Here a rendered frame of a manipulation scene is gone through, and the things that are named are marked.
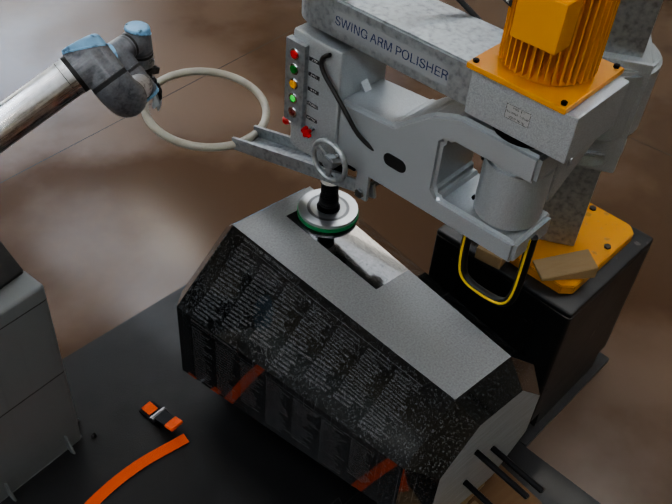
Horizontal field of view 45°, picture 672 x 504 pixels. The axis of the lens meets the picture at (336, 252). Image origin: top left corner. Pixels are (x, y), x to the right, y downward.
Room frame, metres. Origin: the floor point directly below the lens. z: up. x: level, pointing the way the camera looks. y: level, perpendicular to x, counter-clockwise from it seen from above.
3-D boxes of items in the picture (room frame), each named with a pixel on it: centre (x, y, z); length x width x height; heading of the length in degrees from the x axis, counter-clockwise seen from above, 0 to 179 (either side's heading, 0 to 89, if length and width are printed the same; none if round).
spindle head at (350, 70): (2.17, -0.02, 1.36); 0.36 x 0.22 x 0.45; 51
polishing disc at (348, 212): (2.22, 0.04, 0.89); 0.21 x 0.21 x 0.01
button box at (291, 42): (2.18, 0.17, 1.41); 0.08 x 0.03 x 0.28; 51
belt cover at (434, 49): (2.00, -0.23, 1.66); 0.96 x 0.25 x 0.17; 51
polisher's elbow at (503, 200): (1.80, -0.47, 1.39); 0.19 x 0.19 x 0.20
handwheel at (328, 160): (2.05, 0.02, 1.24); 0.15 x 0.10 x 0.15; 51
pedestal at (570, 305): (2.37, -0.79, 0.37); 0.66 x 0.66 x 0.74; 50
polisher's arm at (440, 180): (1.96, -0.25, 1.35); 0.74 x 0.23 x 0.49; 51
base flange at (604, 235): (2.37, -0.79, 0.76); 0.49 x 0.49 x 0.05; 50
